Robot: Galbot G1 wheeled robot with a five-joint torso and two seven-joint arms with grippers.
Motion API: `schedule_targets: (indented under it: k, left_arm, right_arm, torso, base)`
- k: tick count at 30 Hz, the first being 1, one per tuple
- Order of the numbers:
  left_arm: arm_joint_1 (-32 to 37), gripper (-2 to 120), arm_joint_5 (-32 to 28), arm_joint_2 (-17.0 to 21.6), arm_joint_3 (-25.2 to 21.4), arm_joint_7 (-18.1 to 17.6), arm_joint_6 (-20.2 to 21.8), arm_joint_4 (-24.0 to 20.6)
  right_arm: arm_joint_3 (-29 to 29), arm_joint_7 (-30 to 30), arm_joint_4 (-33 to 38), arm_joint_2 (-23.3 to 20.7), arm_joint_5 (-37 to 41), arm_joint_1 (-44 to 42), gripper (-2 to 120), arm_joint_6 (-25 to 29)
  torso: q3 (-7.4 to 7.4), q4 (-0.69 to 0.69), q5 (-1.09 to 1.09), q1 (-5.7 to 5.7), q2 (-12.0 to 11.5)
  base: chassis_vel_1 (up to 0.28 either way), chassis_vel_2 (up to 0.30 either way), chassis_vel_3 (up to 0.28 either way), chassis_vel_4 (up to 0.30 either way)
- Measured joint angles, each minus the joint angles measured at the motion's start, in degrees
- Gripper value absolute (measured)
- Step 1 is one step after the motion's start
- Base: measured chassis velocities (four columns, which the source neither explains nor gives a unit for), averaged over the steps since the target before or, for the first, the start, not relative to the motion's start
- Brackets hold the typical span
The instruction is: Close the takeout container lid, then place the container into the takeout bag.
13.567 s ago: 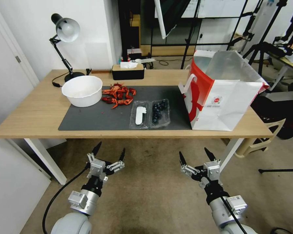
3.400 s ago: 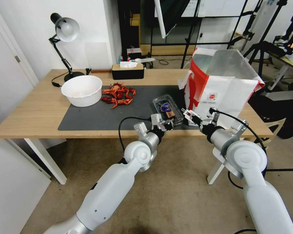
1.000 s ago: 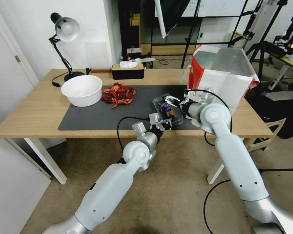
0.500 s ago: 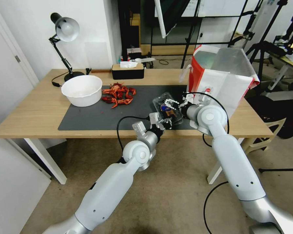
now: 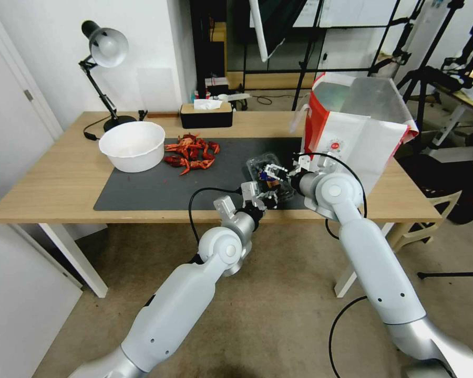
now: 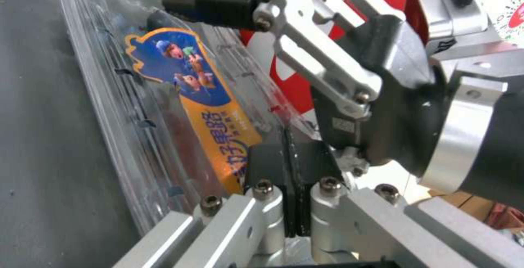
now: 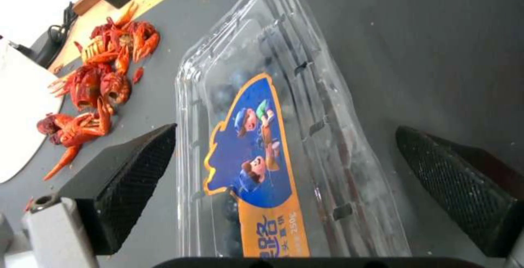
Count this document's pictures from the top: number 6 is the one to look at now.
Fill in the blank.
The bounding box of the brown cardboard box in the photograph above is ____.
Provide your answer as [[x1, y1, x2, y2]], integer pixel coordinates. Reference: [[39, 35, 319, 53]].
[[425, 188, 524, 230]]

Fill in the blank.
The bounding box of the clear plastic takeout container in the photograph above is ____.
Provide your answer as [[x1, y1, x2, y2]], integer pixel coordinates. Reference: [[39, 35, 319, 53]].
[[53, 0, 324, 239]]

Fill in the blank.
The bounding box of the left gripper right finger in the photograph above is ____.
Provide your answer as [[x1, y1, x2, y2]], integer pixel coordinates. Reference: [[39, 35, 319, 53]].
[[292, 140, 524, 268]]

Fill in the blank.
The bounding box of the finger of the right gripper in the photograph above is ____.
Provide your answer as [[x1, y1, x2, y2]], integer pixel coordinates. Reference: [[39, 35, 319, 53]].
[[335, 146, 372, 177], [161, 0, 384, 119]]

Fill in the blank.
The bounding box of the orange blue snack packet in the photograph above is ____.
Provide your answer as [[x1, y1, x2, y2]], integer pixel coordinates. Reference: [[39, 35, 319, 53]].
[[124, 27, 264, 196]]

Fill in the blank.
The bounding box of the white dotted round print packaging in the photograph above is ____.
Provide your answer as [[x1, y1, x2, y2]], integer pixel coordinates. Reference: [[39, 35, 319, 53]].
[[477, 0, 524, 45]]

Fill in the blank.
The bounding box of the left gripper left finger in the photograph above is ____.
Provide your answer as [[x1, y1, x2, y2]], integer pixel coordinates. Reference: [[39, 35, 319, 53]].
[[110, 144, 296, 268]]

